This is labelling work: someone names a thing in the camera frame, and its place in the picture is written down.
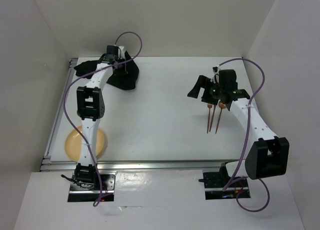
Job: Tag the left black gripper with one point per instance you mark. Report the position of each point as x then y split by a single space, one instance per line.
120 60

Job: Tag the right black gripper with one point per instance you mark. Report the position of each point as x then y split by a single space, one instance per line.
204 82

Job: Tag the black cloth placemat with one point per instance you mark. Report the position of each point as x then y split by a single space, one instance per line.
124 76

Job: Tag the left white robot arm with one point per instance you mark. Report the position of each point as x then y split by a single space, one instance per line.
91 108

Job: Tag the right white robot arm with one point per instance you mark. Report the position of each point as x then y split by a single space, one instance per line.
264 153

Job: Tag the copper fork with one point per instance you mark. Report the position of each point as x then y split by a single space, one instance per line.
209 106

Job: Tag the copper knife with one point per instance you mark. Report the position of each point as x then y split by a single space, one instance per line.
212 117

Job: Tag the copper spoon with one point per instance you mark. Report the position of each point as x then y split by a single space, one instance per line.
219 114

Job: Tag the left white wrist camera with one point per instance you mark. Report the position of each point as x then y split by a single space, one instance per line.
120 52

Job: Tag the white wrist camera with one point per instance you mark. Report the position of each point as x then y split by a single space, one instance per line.
216 72
120 52

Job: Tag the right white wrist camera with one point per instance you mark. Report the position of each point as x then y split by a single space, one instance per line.
216 72

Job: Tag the aluminium table frame rail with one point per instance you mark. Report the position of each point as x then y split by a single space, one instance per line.
157 126

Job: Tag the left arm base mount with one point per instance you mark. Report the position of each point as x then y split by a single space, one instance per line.
88 192

